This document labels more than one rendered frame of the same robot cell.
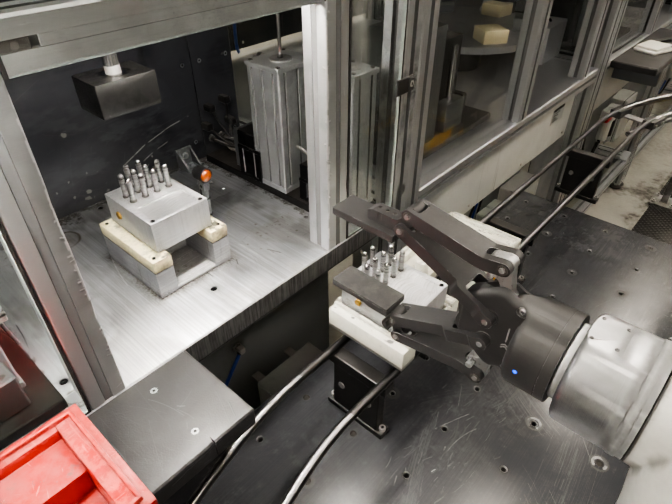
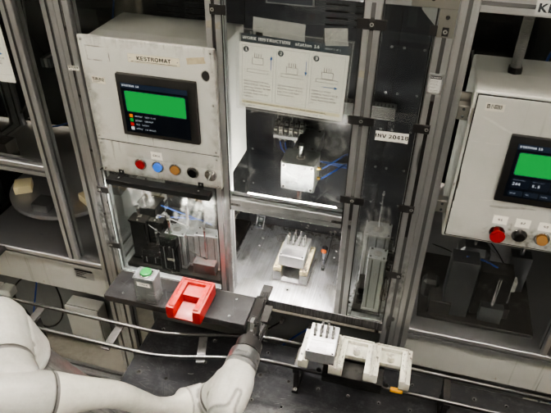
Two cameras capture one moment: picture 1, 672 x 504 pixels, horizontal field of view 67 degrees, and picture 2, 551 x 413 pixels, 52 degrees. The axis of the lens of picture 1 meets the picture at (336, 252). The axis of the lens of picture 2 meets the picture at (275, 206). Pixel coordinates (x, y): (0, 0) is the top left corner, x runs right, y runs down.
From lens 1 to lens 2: 1.48 m
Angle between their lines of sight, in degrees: 50
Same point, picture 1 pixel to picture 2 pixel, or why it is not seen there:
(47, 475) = (196, 292)
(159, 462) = (216, 313)
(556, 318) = (245, 338)
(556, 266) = not seen: outside the picture
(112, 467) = (202, 301)
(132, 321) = (258, 278)
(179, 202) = (296, 254)
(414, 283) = (327, 345)
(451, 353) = not seen: hidden behind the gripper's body
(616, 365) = (234, 350)
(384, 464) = (281, 397)
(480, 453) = not seen: outside the picture
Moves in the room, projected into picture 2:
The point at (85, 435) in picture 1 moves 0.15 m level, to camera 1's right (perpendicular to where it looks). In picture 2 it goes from (207, 291) to (223, 319)
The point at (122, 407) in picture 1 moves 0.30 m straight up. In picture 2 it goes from (227, 295) to (223, 231)
